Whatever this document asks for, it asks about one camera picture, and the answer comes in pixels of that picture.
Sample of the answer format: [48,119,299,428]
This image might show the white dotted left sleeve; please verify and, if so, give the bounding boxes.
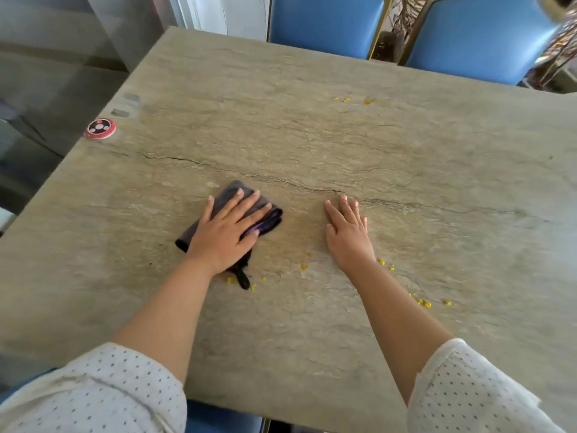
[0,341,188,433]

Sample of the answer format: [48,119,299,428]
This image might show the scattered yellow food crumbs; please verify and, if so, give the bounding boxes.
[224,96,453,310]

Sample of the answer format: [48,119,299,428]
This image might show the blue padded chair gold frame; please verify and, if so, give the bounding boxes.
[0,368,266,433]
[397,0,564,86]
[267,0,393,61]

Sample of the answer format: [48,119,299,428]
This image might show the white dotted right sleeve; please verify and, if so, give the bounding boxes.
[407,337,567,433]

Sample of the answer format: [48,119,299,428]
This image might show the dark grey cloth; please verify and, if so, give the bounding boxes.
[174,180,284,291]

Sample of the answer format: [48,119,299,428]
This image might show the group of rattan chairs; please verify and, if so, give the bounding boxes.
[525,22,577,91]

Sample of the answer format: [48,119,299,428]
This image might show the red round call button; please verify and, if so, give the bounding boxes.
[84,117,117,140]

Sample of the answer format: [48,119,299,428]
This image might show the person's left hand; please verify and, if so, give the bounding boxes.
[186,188,273,277]

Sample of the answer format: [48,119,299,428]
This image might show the grey stone table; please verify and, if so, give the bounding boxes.
[0,25,577,433]

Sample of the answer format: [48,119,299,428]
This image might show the person's right hand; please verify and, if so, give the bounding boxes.
[324,195,377,274]

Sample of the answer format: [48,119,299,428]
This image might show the person's left forearm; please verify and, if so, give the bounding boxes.
[111,256,217,384]

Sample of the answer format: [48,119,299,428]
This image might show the person's right forearm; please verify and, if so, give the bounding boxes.
[347,259,454,407]

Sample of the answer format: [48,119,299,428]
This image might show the white dotted sleeve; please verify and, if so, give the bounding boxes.
[407,337,567,433]
[0,341,188,433]

